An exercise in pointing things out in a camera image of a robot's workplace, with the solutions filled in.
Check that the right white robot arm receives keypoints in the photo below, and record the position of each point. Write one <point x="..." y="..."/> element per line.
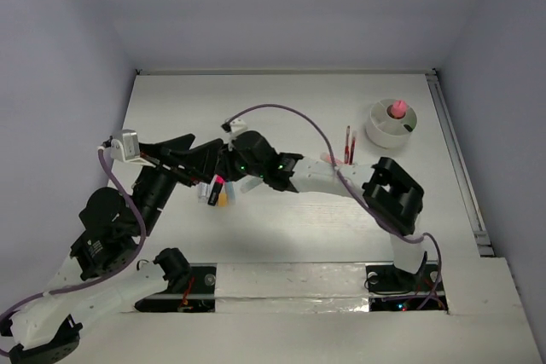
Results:
<point x="385" y="190"/>

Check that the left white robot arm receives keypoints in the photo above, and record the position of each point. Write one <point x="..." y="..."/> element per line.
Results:
<point x="104" y="273"/>

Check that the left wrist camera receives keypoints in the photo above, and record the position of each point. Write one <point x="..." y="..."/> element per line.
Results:
<point x="124" y="147"/>

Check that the orange capped highlighter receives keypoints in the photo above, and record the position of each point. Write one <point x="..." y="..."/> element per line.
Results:
<point x="222" y="200"/>

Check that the clear blue capped pen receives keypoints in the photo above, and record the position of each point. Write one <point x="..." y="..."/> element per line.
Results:
<point x="204" y="192"/>

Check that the white round pen holder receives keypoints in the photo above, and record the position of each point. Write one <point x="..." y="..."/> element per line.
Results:
<point x="387" y="132"/>

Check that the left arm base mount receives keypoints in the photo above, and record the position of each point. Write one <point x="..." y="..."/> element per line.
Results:
<point x="198" y="295"/>

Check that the black pink highlighter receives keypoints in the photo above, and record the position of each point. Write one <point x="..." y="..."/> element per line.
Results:
<point x="216" y="189"/>

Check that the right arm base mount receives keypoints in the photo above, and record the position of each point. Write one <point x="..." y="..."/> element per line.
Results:
<point x="392" y="290"/>

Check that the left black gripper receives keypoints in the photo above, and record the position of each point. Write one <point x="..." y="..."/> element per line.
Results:
<point x="169" y="166"/>

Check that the green pastel highlighter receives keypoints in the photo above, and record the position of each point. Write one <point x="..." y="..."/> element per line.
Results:
<point x="249" y="184"/>

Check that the red gel pen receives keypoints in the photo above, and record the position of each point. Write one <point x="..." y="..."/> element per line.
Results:
<point x="352" y="147"/>
<point x="347" y="145"/>

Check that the orange pastel highlighter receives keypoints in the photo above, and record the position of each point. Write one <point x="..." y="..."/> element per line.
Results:
<point x="327" y="158"/>

